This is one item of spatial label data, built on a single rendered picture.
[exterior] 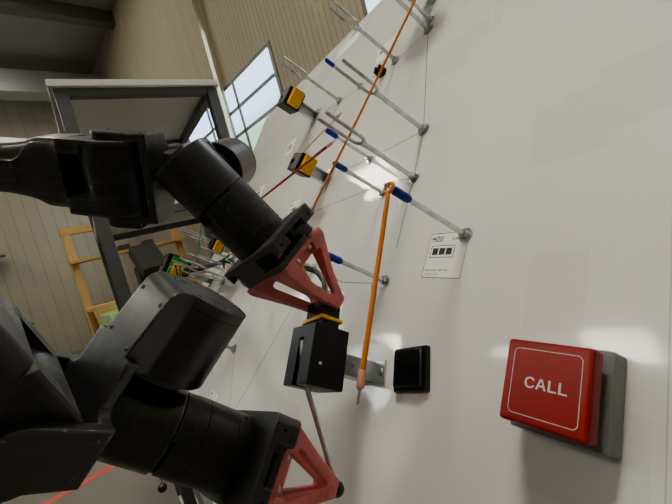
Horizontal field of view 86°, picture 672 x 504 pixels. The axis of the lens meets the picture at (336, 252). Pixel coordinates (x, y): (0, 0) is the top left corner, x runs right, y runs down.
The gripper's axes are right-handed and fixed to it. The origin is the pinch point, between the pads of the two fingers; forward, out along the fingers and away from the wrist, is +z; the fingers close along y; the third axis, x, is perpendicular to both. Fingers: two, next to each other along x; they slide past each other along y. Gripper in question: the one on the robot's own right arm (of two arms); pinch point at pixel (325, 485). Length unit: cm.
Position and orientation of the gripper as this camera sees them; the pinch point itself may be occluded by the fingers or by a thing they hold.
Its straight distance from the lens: 37.6
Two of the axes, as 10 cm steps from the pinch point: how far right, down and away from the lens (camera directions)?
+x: -2.7, 8.0, -5.4
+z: 7.6, 5.2, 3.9
